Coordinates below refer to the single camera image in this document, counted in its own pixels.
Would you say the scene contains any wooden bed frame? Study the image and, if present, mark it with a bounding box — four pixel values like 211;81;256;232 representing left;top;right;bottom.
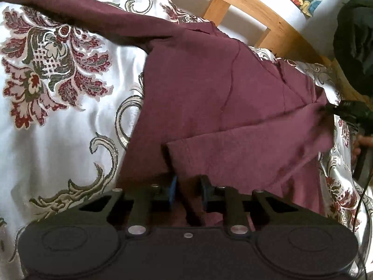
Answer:
136;0;373;109

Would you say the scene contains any maroon cloth garment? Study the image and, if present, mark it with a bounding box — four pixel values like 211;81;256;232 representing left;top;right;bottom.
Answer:
1;0;334;222

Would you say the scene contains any dark green clothing pile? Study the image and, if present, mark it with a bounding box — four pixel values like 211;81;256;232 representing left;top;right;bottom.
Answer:
333;0;372;97

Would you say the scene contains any person's right hand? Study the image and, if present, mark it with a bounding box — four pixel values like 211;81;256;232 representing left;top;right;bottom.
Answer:
352;134;373;166

